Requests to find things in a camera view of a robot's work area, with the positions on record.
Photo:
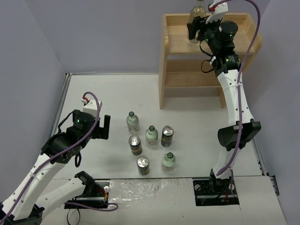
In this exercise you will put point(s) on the aluminium table edge rail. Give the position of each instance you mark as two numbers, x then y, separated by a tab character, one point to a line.
65	88

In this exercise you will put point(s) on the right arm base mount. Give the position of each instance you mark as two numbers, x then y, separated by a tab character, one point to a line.
222	195

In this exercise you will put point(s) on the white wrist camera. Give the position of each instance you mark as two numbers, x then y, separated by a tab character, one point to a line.
218	9
89	106

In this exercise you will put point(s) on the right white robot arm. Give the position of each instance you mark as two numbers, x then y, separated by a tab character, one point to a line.
226	65

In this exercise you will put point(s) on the clear soda bottle back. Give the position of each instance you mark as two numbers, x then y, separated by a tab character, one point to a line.
132	122

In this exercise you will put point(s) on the wooden two-tier shelf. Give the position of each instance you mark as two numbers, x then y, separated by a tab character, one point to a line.
183	65

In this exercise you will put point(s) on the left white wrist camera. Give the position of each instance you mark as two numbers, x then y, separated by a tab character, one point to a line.
89	106

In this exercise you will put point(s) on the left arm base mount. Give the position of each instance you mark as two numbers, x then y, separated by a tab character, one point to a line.
97	198

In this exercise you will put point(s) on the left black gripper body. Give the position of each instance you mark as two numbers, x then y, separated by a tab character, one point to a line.
103	131

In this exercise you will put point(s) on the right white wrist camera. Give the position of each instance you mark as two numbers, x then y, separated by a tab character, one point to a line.
218	9

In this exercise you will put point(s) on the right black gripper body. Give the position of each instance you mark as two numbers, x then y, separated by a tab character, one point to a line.
195	28

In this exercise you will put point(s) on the black can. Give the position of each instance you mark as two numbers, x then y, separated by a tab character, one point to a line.
134	142
143	165
167	136

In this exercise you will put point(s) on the clear soda bottle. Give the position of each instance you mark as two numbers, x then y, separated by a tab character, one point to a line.
132	122
168	162
197	12
151	136

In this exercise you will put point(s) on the clear soda bottle front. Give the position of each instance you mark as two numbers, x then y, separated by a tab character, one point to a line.
168	162

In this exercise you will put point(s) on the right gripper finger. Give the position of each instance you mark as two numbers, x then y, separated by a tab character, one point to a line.
192	30
202	26

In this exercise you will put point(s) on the black can front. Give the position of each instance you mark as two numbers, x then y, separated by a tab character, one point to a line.
143	165

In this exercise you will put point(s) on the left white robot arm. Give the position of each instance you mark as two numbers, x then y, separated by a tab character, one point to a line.
27	205

